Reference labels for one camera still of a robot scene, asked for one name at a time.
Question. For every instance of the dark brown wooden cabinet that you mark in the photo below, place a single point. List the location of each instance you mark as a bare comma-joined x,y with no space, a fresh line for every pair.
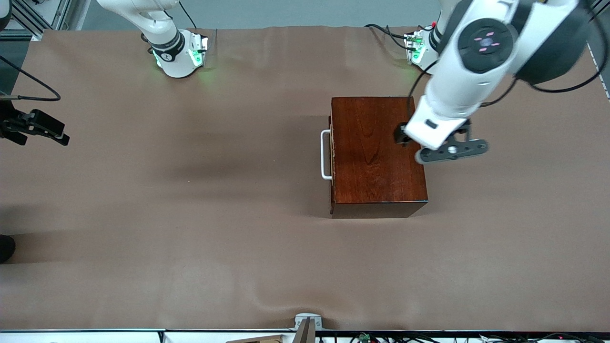
371,157

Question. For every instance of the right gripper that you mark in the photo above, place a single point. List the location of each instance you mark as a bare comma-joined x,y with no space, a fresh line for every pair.
10,125

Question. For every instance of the light wooden board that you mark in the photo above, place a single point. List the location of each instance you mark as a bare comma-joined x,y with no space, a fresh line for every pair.
262,339

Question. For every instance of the grey metal clamp bracket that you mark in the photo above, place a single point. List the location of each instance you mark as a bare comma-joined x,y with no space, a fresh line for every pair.
307,321

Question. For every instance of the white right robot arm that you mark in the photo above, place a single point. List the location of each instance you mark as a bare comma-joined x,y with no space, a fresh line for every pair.
171,57

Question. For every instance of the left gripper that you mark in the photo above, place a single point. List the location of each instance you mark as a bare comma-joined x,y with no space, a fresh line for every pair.
401,135

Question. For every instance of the aluminium frame structure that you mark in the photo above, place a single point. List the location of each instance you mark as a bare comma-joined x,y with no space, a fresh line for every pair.
61,12

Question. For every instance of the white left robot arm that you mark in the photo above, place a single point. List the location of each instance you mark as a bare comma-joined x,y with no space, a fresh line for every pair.
452,76

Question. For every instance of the brown table cover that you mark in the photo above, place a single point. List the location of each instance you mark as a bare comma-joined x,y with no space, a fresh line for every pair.
190,214

